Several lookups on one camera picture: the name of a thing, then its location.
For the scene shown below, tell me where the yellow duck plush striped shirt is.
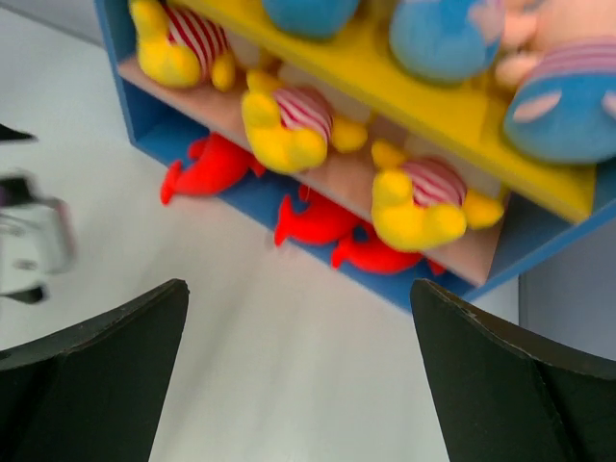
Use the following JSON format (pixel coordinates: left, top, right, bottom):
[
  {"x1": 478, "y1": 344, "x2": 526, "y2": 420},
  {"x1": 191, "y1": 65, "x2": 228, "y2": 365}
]
[{"x1": 371, "y1": 140, "x2": 504, "y2": 252}]

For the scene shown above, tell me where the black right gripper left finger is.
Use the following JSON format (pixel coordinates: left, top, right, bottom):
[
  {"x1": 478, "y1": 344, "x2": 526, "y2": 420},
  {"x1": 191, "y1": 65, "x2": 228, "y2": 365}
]
[{"x1": 1, "y1": 279, "x2": 190, "y2": 462}]

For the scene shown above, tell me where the red shark plush toy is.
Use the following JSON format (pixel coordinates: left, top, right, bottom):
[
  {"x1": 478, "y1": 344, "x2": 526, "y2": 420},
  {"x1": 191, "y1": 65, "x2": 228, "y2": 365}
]
[{"x1": 160, "y1": 133, "x2": 266, "y2": 205}]

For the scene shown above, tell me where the blue yellow toy shelf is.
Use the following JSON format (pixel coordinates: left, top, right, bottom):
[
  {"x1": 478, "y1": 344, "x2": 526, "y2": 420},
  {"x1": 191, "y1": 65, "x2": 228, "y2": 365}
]
[{"x1": 96, "y1": 1, "x2": 615, "y2": 308}]

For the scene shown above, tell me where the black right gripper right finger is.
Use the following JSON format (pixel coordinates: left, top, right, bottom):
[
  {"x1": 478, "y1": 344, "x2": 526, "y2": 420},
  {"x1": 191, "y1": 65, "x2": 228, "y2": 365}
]
[{"x1": 410, "y1": 279, "x2": 615, "y2": 462}]

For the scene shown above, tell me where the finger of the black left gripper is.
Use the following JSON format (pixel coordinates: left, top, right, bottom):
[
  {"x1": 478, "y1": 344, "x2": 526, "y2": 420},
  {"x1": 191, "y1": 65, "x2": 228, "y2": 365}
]
[{"x1": 0, "y1": 124, "x2": 37, "y2": 143}]

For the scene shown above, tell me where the boy doll striped shirt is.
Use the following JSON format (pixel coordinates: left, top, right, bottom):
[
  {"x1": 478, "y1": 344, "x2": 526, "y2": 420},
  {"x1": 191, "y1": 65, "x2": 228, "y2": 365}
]
[{"x1": 496, "y1": 0, "x2": 615, "y2": 165}]

